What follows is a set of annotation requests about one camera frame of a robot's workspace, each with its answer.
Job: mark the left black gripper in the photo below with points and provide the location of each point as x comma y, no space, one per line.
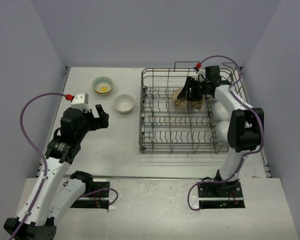
102,123

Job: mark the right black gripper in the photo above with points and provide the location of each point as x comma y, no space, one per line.
191,83

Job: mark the beige bowl brown leaf pattern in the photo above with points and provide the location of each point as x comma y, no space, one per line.
179,104

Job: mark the plain beige bowl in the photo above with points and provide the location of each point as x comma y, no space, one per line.
124,104

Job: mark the yellow checkered bowl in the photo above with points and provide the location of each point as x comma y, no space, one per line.
103,85

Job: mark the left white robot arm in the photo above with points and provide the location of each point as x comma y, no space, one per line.
38,218

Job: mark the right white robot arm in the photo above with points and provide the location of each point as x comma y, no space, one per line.
245,134

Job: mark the beige bowl behind gripper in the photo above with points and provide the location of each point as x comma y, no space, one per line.
197,104

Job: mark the white bowl middle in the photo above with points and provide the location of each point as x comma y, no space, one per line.
220,113

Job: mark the white bowl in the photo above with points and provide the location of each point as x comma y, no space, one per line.
220,113
221,129

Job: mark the white bowl front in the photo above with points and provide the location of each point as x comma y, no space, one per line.
221,129

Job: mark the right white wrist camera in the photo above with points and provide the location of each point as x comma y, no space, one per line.
200,72

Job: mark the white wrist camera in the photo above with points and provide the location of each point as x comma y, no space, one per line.
200,72
80,102

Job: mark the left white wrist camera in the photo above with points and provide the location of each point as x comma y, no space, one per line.
80,102

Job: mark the grey wire dish rack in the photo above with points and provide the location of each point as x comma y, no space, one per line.
164,129

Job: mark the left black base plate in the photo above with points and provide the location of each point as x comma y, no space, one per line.
98,200

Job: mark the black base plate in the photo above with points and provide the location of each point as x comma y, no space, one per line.
98,200
227,195

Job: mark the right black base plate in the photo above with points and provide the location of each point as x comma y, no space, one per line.
227,195

